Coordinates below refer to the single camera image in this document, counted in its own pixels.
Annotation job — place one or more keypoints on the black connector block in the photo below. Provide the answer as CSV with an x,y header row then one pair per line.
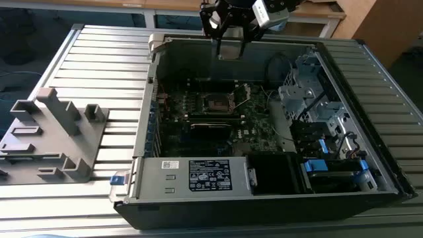
x,y
303,134

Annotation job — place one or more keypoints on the black graphics card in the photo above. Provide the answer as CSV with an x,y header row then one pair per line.
x,y
211,134

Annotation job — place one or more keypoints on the wooden desk white frame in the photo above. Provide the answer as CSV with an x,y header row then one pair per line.
x,y
317,15

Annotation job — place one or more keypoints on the green motherboard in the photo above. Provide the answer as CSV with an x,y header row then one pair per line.
x,y
261,129

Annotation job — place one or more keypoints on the rear expansion slot brackets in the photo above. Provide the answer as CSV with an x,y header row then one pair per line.
x,y
154,129

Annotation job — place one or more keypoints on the silver power supply unit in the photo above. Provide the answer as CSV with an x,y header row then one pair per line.
x,y
155,178

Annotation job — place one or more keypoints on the black hard disk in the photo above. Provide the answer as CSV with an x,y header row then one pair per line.
x,y
330,181

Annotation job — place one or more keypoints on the wooden cabinet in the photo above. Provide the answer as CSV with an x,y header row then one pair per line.
x,y
390,24

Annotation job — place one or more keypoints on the black office chair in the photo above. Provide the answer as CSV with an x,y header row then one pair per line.
x,y
16,54

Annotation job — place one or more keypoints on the blue disk carrier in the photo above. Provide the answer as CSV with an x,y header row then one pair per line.
x,y
315,164

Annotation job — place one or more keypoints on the black PC case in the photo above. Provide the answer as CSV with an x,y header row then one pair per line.
x,y
231,215

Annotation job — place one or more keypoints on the CPU socket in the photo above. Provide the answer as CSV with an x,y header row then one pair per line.
x,y
217,104

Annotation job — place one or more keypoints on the chipset heatsink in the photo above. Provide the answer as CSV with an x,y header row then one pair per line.
x,y
242,148

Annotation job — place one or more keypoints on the metal disk bay cage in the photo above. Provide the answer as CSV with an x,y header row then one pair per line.
x,y
298,95

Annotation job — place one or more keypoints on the blue plastic clip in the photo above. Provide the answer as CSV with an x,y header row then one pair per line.
x,y
323,146

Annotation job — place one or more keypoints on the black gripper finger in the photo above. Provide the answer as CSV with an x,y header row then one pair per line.
x,y
253,32
215,32

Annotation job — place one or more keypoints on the grey parts rack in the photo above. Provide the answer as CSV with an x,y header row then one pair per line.
x,y
66,148

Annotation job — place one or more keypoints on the metal locking lever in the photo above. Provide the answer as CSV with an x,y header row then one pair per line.
x,y
243,103

